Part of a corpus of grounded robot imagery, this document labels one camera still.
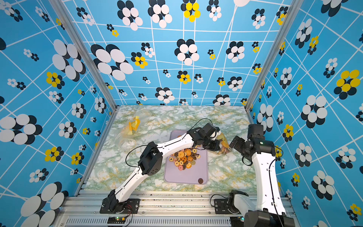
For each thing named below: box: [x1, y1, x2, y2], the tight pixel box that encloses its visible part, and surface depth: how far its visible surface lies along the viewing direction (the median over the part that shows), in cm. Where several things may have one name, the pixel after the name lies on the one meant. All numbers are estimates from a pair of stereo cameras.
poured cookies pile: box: [169, 145, 201, 171], surface depth 90 cm
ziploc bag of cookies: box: [126, 107, 153, 136], surface depth 107 cm
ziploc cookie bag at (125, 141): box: [114, 127, 137, 153], surface depth 98 cm
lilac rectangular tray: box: [164, 130, 209, 184], surface depth 88 cm
